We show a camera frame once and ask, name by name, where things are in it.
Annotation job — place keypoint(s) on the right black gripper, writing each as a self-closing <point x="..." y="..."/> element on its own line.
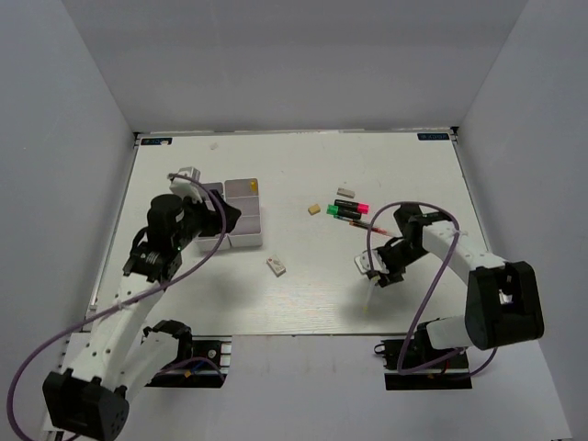
<point x="393" y="275"/>

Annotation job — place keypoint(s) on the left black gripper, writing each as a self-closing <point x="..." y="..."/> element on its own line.
<point x="213" y="219"/>

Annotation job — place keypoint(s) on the white pen yellow cap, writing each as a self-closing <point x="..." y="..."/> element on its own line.
<point x="371" y="286"/>

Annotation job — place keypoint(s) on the grey white eraser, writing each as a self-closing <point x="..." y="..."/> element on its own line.
<point x="345" y="193"/>

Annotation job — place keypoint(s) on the white staple box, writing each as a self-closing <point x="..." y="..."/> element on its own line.
<point x="276" y="265"/>

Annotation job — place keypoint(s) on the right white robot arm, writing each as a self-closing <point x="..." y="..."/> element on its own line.
<point x="502" y="305"/>

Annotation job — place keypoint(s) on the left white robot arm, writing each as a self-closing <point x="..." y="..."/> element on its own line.
<point x="92" y="396"/>

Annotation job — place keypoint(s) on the red gel pen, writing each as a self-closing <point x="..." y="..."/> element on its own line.
<point x="365" y="226"/>

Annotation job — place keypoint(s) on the right white organizer box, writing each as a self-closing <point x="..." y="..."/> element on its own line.
<point x="248" y="230"/>

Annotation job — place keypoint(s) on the pink highlighter marker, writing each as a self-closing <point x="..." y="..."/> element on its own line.
<point x="350" y="205"/>

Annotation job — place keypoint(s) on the green highlighter marker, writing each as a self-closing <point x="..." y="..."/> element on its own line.
<point x="343" y="212"/>

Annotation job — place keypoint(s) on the tan eraser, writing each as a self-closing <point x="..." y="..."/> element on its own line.
<point x="314" y="209"/>

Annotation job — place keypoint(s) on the left blue table label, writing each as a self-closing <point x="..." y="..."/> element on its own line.
<point x="156" y="141"/>

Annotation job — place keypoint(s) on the blue table label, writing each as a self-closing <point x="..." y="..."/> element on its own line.
<point x="156" y="141"/>
<point x="433" y="136"/>

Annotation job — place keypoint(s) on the right blue table label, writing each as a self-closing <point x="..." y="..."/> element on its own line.
<point x="433" y="136"/>

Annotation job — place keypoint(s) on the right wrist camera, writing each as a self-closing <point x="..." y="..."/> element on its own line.
<point x="367" y="262"/>

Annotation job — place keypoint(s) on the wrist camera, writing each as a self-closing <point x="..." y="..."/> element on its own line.
<point x="367" y="262"/>
<point x="182" y="183"/>

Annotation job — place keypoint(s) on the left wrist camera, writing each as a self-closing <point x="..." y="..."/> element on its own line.
<point x="182" y="183"/>

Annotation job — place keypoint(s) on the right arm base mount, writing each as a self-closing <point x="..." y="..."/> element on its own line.
<point x="449" y="374"/>

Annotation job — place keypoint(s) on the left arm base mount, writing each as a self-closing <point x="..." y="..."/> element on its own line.
<point x="200" y="362"/>

